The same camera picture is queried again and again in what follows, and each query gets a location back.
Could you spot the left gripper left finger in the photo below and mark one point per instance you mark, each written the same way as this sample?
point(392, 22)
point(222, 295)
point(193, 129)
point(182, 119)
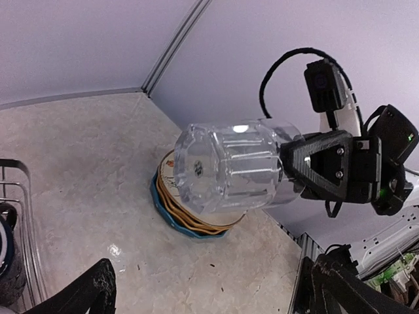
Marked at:
point(94, 291)

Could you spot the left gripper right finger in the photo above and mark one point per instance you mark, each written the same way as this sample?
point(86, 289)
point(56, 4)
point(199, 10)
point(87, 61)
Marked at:
point(329, 284)

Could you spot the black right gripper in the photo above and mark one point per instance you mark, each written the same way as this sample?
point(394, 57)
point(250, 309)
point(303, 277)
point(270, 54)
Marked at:
point(333, 166)

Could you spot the clear glass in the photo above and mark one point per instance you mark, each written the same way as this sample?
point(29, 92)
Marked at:
point(226, 167)

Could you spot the cream bird pattern plate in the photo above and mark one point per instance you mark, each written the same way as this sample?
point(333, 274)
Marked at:
point(213, 219)

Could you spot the blue dotted plate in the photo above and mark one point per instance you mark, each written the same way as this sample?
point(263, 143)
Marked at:
point(173, 222)

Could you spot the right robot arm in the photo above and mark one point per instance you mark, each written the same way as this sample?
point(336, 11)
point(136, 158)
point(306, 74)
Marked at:
point(376, 239)

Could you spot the dark blue mug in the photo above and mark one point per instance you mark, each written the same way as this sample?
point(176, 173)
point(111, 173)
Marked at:
point(13, 277)

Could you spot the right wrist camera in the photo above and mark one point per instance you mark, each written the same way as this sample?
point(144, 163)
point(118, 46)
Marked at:
point(325, 86)

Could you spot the wire dish rack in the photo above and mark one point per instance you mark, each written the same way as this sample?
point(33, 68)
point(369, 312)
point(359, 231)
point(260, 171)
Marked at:
point(16, 190)

